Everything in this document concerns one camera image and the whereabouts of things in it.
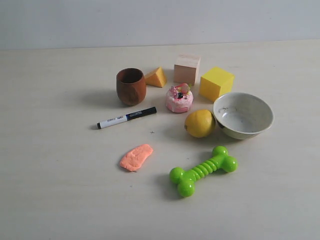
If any green bone dog toy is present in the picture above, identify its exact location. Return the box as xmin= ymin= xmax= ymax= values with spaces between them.
xmin=169 ymin=145 xmax=238 ymax=198

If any light wooden cube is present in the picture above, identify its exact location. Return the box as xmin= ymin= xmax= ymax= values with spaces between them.
xmin=173 ymin=54 xmax=201 ymax=86

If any yellow lemon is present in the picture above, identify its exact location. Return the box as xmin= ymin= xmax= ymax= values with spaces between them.
xmin=184 ymin=109 xmax=216 ymax=138

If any orange putty blob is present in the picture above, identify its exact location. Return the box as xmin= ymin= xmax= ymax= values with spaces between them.
xmin=119 ymin=144 xmax=154 ymax=172

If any white ceramic bowl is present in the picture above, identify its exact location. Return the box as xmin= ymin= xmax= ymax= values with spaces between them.
xmin=212 ymin=92 xmax=274 ymax=140

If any orange wooden wedge block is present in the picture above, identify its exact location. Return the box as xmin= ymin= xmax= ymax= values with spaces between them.
xmin=144 ymin=67 xmax=167 ymax=88

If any pink toy cake squishy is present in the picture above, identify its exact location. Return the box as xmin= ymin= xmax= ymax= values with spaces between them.
xmin=165 ymin=83 xmax=194 ymax=113

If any yellow cube block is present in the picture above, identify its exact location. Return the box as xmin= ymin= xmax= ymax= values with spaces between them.
xmin=199 ymin=66 xmax=235 ymax=102

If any black and white marker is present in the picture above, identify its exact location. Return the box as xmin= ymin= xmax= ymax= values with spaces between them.
xmin=97 ymin=107 xmax=157 ymax=129

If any brown wooden cup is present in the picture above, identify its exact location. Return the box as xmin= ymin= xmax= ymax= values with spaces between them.
xmin=116 ymin=68 xmax=147 ymax=106

